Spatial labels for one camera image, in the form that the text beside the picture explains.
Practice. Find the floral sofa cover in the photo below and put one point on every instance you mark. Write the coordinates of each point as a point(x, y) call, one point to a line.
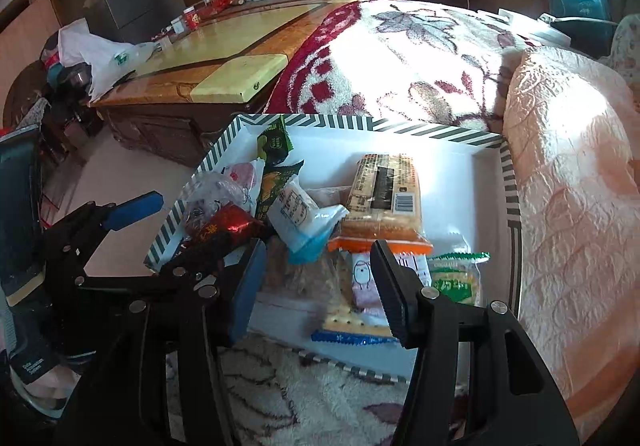
point(624, 56)

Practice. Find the white plastic bag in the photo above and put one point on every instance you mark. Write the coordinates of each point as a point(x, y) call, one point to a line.
point(109, 61)

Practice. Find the peach quilted blanket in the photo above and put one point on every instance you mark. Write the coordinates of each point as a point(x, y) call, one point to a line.
point(572, 125)

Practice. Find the wooden marble-top coffee table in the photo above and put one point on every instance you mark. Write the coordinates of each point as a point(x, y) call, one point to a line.
point(184, 96)

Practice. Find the clear bag of red dates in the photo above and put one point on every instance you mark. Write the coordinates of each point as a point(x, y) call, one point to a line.
point(207, 194)

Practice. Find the pink strawberry snack packet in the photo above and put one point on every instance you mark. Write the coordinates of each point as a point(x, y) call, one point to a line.
point(248, 175)

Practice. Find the red foil snack packet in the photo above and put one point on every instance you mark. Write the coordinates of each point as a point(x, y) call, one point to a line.
point(231, 221)

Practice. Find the white blue snack packet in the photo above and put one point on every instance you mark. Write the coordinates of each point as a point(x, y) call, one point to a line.
point(303, 226)

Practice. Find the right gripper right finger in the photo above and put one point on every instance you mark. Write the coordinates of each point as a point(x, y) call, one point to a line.
point(513, 399)

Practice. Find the green cracker packet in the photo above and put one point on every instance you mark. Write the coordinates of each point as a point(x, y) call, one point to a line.
point(456, 274)

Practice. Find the green lime snack packet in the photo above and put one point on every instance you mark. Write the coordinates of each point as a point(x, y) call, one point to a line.
point(273, 180)

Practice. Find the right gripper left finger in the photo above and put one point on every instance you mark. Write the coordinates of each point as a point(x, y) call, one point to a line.
point(230, 325)

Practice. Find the grey refrigerator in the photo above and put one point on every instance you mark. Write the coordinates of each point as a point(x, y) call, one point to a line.
point(130, 20)

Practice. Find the orange bread packet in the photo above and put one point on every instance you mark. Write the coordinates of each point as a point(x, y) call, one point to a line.
point(384, 203)

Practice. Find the clear bag of walnuts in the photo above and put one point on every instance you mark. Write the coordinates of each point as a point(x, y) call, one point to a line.
point(316, 282)

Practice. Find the striped white tray box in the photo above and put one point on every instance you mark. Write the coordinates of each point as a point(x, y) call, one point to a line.
point(469, 203)

